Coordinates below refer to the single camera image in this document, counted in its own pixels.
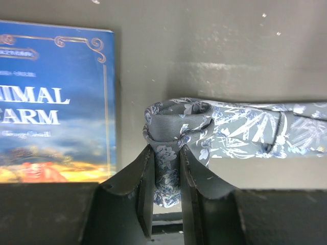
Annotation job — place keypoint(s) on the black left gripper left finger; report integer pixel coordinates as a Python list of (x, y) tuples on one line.
[(117, 211)]

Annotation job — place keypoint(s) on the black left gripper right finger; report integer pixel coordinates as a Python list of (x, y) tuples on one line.
[(216, 212)]

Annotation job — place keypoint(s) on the grey blue patterned tie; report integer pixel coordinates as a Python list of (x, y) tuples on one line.
[(213, 129)]

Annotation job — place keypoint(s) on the blue Animal Farm book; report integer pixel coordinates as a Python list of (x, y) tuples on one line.
[(57, 103)]

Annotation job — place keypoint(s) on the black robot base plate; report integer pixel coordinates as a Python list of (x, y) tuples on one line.
[(166, 223)]

